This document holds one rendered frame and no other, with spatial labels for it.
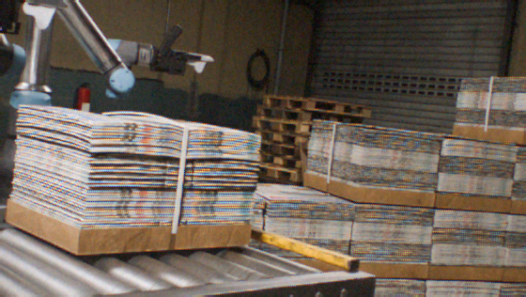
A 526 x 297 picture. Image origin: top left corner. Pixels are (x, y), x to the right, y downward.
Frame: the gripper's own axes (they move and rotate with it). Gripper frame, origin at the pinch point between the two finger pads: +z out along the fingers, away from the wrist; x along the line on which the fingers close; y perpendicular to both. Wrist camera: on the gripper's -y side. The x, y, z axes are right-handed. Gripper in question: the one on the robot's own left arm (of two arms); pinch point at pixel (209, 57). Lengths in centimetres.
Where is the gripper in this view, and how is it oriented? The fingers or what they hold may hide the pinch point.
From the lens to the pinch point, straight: 246.5
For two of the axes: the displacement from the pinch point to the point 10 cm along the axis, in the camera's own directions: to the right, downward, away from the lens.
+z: 9.5, 1.0, 2.8
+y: -1.6, 9.7, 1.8
